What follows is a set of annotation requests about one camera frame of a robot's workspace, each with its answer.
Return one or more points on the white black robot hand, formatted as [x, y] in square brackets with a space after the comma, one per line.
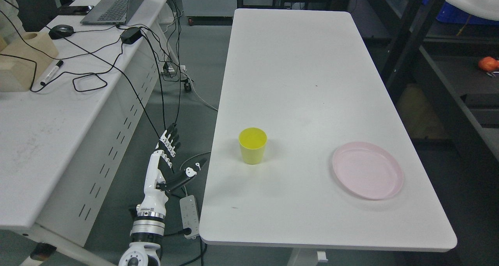
[161, 176]

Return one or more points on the yellow plastic cup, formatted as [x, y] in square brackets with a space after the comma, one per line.
[252, 143]

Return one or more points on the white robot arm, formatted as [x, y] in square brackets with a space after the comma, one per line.
[146, 237]

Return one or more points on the black metal shelf rack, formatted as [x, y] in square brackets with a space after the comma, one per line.
[442, 58]

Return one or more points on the orange object on shelf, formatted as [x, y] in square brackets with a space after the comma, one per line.
[488, 64]

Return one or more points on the white power strip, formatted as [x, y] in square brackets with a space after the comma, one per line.
[189, 216]

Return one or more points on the white side desk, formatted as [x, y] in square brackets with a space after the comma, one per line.
[61, 147]

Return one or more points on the black power adapter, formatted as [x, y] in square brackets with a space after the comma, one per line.
[131, 35]

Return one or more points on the black white marker pen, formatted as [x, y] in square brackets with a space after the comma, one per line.
[51, 75]

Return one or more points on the grey laptop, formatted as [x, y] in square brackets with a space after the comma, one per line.
[112, 12]

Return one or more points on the white table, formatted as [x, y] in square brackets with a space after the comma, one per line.
[307, 80]

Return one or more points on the black computer mouse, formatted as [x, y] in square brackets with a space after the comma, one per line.
[61, 31]

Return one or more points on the wooden block holder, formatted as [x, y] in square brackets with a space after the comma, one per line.
[25, 60]

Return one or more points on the black smartphone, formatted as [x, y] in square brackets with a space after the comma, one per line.
[74, 10]

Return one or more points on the pink plastic plate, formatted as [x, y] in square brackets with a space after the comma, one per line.
[367, 170]

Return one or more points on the black office chair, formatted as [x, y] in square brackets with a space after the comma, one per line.
[35, 14]

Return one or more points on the blue plastic bin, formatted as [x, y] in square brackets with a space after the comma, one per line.
[464, 12]

